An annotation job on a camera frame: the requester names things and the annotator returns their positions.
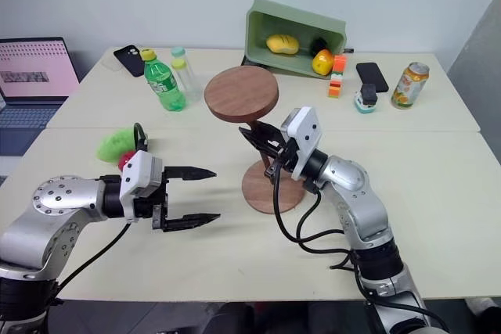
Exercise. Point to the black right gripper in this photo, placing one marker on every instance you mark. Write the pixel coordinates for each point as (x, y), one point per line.
(289, 154)

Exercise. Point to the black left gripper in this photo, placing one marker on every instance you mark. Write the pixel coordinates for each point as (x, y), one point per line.
(159, 203)

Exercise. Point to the wooden pole with round disc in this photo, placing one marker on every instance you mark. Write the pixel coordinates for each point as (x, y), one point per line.
(241, 93)

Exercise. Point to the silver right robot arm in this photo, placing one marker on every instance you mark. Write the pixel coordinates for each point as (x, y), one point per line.
(354, 183)

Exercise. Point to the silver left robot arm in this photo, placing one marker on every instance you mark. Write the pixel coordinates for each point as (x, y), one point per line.
(51, 197)

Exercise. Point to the round wooden base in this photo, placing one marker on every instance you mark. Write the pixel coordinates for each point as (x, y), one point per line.
(270, 193)

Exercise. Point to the red plush fruit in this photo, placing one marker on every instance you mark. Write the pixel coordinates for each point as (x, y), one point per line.
(126, 160)

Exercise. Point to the green plush fruit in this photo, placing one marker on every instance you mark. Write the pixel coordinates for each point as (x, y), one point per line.
(115, 144)

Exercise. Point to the orange green toy block stack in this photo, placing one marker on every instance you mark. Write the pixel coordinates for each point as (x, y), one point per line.
(337, 76)

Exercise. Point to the yellow orange toy pepper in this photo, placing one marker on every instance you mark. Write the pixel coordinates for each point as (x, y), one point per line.
(323, 62)

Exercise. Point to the yellow toy mango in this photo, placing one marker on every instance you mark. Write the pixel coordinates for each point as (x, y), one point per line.
(282, 44)

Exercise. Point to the clear bottle with yellow cap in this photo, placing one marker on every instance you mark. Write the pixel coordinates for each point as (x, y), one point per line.
(188, 83)

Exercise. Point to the small white teal device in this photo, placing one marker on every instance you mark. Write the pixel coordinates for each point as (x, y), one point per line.
(366, 99)

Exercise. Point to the black object in bin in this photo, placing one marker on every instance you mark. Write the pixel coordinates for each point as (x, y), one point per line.
(319, 44)

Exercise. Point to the clear bottle with teal cap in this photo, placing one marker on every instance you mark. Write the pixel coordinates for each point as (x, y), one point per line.
(184, 61)

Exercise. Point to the green plastic bin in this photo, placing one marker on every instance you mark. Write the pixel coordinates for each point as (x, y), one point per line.
(297, 27)

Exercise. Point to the green plastic soda bottle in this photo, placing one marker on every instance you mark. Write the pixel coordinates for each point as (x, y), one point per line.
(164, 83)

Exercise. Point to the small black clip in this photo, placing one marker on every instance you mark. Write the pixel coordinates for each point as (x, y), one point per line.
(348, 51)

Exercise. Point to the plain black phone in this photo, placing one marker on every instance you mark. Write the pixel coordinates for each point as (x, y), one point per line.
(372, 77)

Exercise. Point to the orange juice can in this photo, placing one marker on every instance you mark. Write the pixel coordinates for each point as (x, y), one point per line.
(410, 85)

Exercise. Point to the open laptop with pink screen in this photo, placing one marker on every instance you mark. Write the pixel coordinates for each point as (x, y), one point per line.
(31, 64)

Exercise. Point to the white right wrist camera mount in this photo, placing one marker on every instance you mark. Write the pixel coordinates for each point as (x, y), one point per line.
(305, 130)

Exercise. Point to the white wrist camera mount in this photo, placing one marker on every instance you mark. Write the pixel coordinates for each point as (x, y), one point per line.
(305, 130)
(139, 173)

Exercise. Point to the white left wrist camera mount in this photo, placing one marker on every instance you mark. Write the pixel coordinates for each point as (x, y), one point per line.
(139, 173)

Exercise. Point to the black phone with camera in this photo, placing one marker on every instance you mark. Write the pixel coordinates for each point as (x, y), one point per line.
(129, 61)

